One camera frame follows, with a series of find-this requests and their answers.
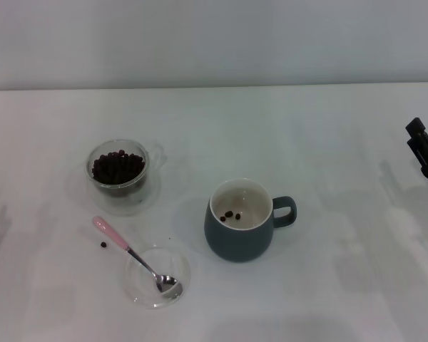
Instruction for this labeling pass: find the clear double-wall glass cup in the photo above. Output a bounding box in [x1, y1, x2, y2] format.
[86, 138, 165, 199]

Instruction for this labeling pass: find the pile of dark coffee beans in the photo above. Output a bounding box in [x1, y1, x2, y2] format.
[92, 150, 146, 185]

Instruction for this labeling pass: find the dark green ceramic mug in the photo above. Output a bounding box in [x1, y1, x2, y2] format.
[203, 177, 299, 264]

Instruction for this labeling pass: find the pink handled metal spoon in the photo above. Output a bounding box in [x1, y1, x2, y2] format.
[92, 215, 183, 294]

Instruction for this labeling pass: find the clear glass saucer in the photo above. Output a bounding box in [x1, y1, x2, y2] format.
[88, 167, 163, 217]

